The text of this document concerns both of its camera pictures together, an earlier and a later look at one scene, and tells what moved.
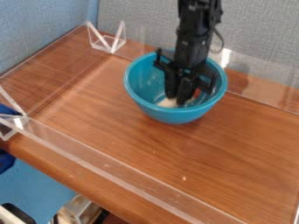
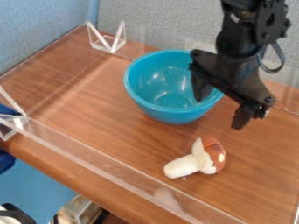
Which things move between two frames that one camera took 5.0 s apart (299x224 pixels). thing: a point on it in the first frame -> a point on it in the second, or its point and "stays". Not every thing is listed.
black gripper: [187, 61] -> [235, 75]
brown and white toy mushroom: [172, 102] -> [208, 158]
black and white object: [14, 215] stays
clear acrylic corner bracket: [107, 43] stays
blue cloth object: [7, 158] stays
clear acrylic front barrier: [110, 171] stays
